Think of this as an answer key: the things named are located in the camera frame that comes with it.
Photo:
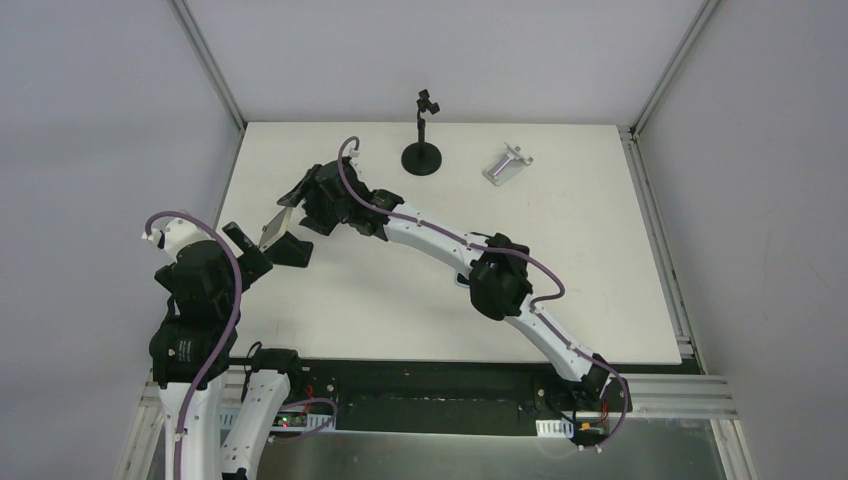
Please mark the white cable duct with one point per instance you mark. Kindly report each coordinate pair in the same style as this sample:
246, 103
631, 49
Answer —
554, 428
285, 421

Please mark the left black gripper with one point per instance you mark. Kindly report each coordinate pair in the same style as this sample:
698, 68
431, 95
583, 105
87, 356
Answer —
253, 258

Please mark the left white cable duct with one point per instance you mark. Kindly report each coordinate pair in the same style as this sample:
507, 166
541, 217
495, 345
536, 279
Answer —
285, 421

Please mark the black folding phone stand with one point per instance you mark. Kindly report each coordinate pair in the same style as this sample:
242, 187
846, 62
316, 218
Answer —
289, 251

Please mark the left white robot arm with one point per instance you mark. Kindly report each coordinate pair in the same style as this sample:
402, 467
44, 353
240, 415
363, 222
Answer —
190, 354

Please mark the light blue cased phone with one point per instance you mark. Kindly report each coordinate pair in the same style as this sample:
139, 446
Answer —
462, 281

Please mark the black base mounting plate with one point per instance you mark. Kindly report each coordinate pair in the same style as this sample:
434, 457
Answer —
495, 399

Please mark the black gooseneck phone stand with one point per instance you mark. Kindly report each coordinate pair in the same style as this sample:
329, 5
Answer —
422, 158

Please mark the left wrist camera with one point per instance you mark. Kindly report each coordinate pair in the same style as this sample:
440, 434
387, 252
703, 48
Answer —
174, 235

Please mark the cream cased phone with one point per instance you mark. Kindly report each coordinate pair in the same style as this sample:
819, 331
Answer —
275, 229

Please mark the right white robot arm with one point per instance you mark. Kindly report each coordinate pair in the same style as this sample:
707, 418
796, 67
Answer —
494, 269

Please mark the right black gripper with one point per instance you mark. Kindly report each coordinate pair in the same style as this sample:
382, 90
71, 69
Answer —
312, 201

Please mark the right white cable duct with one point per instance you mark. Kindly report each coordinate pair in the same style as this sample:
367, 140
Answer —
554, 428

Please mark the silver metal phone stand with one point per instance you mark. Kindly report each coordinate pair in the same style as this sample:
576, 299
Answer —
511, 162

